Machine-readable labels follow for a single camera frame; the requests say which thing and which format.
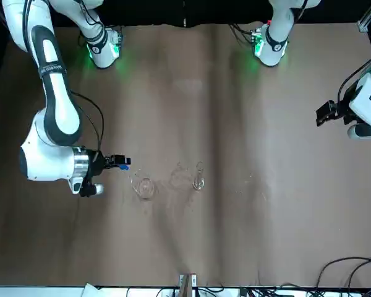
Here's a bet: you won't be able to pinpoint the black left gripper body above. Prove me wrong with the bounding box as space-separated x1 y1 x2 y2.
332 100 351 121

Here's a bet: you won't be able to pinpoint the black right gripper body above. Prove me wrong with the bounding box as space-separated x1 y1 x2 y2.
85 149 107 184

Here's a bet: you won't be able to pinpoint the glass pipette blue bulb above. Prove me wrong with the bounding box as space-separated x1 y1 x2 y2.
119 164 146 188

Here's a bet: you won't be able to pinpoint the clear glass graduated cylinder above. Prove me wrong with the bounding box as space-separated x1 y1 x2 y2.
191 160 207 191

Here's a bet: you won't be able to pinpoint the clear glass beaker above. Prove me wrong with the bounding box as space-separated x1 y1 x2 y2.
130 168 158 200

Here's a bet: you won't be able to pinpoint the white paper sheet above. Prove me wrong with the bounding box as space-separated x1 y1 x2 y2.
81 282 100 297

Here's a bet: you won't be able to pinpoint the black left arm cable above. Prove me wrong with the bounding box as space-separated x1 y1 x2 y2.
336 55 371 105

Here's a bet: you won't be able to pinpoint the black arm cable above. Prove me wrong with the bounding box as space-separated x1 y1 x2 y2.
70 90 105 153
336 55 371 105

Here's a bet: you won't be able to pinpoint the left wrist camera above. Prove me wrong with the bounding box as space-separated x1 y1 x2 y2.
346 123 371 140

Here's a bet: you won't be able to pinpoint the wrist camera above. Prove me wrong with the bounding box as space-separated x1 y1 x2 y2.
79 181 105 198
346 123 371 140

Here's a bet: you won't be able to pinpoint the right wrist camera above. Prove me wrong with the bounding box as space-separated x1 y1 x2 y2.
79 181 105 198

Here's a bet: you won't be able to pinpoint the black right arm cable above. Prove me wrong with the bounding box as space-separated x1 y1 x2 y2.
70 90 105 153

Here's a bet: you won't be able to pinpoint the silver aluminium frame post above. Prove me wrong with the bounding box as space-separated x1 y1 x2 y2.
357 0 371 32
178 273 198 297

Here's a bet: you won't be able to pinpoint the black left base cables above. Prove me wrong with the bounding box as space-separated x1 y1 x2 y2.
230 23 258 48

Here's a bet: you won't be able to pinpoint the black base cables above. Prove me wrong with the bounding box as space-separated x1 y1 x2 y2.
76 0 125 50
230 23 258 48

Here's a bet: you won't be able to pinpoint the black looped cables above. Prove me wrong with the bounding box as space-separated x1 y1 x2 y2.
314 256 371 297

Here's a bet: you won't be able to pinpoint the black right base cables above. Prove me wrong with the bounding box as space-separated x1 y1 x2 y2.
76 0 125 50

